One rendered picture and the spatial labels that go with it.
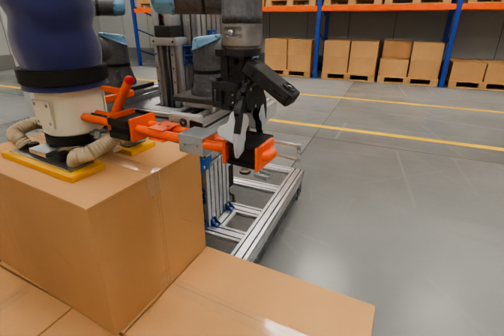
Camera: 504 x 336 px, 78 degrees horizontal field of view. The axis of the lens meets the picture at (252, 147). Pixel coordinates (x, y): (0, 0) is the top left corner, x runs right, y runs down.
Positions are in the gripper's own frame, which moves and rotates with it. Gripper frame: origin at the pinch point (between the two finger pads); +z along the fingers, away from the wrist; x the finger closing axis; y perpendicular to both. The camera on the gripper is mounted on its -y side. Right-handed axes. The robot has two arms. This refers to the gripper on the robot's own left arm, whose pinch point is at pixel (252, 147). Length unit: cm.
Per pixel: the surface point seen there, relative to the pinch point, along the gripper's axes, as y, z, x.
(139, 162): 38.4, 13.2, -2.4
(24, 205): 58, 21, 20
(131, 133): 31.3, 0.9, 4.5
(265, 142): -3.6, -2.0, 1.0
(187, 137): 14.3, -0.7, 3.5
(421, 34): 0, 9, -849
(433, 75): -42, 86, -723
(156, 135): 24.0, 0.5, 3.5
